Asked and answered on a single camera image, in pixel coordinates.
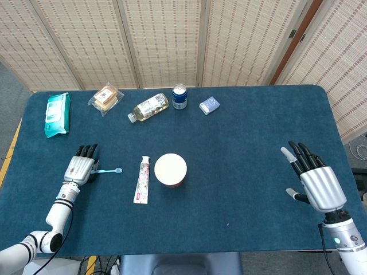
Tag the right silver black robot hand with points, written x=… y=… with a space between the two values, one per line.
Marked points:
x=324 y=186

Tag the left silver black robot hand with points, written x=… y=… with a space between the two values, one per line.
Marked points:
x=80 y=169

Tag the light blue toothbrush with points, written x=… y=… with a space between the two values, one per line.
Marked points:
x=110 y=171

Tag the floral white toothpaste tube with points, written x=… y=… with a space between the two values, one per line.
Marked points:
x=142 y=183

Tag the red paper noodle cup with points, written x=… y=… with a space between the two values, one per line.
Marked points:
x=170 y=169

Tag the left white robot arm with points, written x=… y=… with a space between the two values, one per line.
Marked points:
x=57 y=212

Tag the green wet wipes pack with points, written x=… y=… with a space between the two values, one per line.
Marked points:
x=57 y=114

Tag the plastic wrapped sandwich cake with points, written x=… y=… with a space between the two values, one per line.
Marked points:
x=106 y=97

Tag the floral label tea bottle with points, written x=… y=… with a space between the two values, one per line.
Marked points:
x=149 y=107

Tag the white paper box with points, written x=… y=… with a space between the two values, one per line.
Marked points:
x=63 y=267

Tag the blue table cloth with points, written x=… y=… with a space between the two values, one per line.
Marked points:
x=229 y=137

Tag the blue drink can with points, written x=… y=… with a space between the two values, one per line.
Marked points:
x=179 y=100

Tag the grey blue chair seat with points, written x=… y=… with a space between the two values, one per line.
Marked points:
x=177 y=263

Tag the blue white tissue pack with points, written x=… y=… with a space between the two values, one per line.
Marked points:
x=210 y=105

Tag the metal screen hinge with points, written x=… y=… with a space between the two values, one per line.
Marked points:
x=292 y=34
x=302 y=38

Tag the woven bamboo folding screen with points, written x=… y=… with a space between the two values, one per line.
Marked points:
x=163 y=43

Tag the brown wooden post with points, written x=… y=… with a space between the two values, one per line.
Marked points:
x=298 y=37

